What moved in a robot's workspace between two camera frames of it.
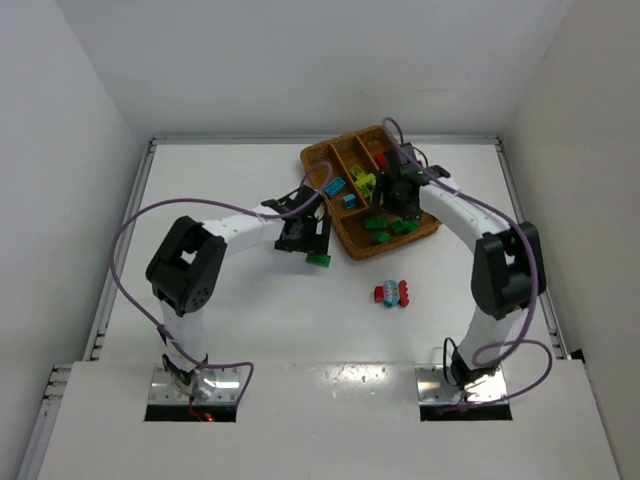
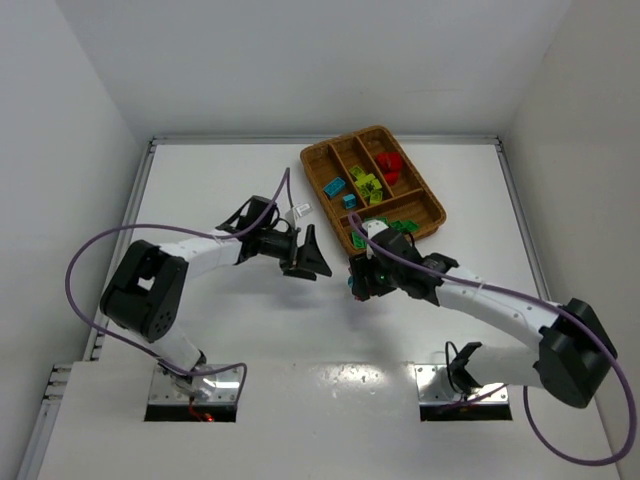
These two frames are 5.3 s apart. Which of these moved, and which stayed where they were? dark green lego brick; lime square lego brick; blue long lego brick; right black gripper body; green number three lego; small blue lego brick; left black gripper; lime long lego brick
Moved: right black gripper body; left black gripper
Stayed: lime long lego brick; green number three lego; blue long lego brick; small blue lego brick; lime square lego brick; dark green lego brick
